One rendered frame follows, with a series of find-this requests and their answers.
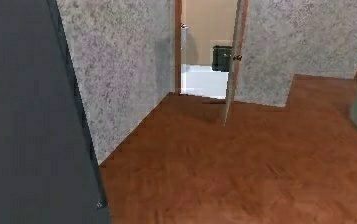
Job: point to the dark green bin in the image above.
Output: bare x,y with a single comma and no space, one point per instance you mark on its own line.
221,58

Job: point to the brown door frame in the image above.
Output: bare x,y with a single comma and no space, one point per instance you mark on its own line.
178,46

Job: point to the dark grey cupboard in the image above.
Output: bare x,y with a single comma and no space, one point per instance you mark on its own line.
29,113

